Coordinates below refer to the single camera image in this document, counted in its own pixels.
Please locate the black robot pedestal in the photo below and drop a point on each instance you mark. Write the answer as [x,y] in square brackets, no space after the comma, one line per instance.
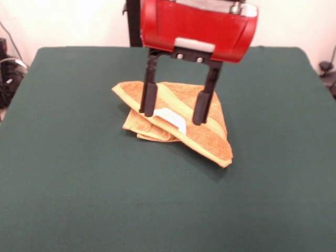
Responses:
[134,26]

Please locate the dark green table cloth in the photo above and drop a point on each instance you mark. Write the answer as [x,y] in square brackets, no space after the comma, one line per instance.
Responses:
[78,183]

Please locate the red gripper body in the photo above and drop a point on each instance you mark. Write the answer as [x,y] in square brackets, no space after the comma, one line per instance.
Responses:
[199,26]

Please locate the orange terry towel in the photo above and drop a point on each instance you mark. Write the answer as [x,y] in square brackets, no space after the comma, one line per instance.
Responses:
[204,147]

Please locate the black box with red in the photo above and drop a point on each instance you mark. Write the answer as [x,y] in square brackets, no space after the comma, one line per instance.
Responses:
[2,47]

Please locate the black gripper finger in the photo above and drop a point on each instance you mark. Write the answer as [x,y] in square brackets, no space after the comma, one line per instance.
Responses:
[200,107]
[149,99]

